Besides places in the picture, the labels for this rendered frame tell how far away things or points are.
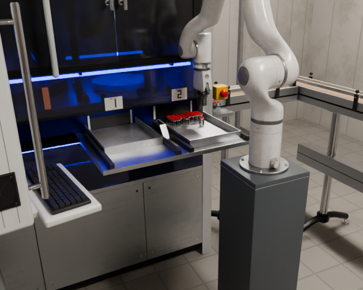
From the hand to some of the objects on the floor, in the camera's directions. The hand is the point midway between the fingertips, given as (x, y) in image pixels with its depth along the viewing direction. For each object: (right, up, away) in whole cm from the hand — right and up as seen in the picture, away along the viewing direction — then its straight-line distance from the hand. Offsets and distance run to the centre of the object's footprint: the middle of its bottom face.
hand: (201, 100), depth 187 cm
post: (+4, -87, +56) cm, 103 cm away
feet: (+83, -78, +73) cm, 136 cm away
